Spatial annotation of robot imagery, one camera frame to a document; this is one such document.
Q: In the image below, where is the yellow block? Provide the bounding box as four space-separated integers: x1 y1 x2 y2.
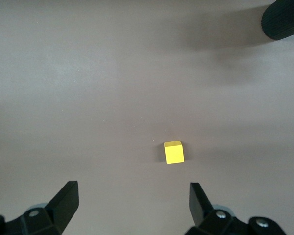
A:
163 140 185 165

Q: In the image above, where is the black ribbed cylinder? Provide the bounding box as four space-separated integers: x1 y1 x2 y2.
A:
260 0 294 41

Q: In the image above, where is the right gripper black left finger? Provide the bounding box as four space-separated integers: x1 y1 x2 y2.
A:
4 181 80 235

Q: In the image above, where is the brown paper table cover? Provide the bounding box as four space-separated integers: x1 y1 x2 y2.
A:
0 0 294 235

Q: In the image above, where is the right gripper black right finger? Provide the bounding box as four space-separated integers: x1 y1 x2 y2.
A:
186 182 250 235

